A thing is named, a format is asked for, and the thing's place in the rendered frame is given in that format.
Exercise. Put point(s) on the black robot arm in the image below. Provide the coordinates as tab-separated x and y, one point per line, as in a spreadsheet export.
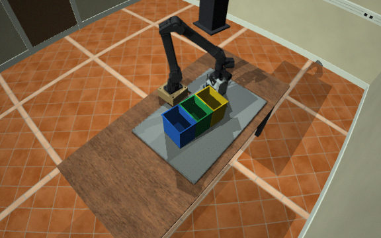
173	24

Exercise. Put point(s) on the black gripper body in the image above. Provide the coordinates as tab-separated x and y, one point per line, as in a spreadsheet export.
212	75

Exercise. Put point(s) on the olive yellow bin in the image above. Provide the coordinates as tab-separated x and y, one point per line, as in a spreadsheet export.
215	102

